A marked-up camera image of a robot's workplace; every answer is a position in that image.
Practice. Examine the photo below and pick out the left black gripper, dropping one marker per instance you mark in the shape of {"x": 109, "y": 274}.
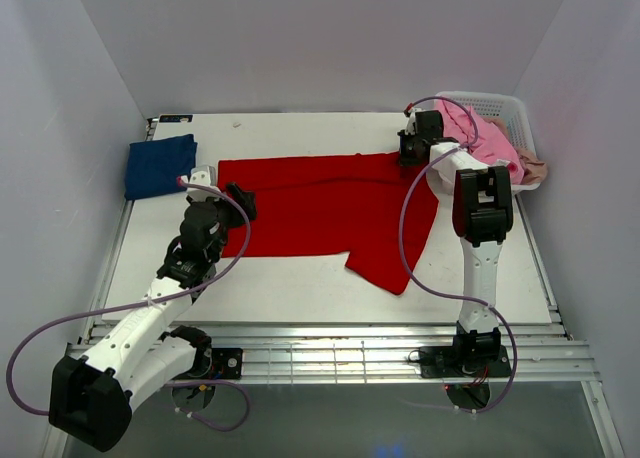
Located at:
{"x": 239, "y": 200}

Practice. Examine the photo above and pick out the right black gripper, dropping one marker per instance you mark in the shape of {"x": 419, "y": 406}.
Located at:
{"x": 409, "y": 151}

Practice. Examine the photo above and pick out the red t-shirt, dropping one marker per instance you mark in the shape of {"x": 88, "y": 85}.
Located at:
{"x": 368, "y": 207}

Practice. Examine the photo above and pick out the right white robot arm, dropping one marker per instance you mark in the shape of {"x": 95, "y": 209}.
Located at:
{"x": 482, "y": 215}

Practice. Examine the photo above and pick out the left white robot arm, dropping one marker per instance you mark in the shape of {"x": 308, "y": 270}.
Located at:
{"x": 93, "y": 397}

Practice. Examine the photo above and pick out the pink t-shirt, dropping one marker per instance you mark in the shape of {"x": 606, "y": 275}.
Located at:
{"x": 492, "y": 146}

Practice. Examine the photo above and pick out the folded blue t-shirt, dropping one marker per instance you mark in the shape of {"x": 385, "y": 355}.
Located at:
{"x": 153, "y": 167}

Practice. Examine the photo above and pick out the white plastic laundry basket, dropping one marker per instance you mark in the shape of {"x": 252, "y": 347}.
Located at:
{"x": 507, "y": 112}

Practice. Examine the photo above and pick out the small blue label sticker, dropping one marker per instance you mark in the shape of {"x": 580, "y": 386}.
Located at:
{"x": 173, "y": 118}

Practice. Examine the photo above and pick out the beige garment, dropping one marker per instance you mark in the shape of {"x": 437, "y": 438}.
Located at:
{"x": 535, "y": 170}

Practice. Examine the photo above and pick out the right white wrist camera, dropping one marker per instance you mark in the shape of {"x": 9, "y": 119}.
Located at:
{"x": 410, "y": 112}

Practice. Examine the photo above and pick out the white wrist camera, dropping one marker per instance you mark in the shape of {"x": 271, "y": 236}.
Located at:
{"x": 198, "y": 184}
{"x": 410, "y": 112}

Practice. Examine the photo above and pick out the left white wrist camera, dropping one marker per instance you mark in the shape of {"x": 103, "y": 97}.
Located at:
{"x": 198, "y": 184}

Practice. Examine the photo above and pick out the aluminium table frame rail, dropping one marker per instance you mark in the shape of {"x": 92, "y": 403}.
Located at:
{"x": 293, "y": 355}

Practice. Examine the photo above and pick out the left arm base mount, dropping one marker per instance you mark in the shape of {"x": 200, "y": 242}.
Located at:
{"x": 215, "y": 365}

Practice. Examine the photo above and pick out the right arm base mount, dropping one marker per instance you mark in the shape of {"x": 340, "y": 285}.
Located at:
{"x": 466, "y": 381}

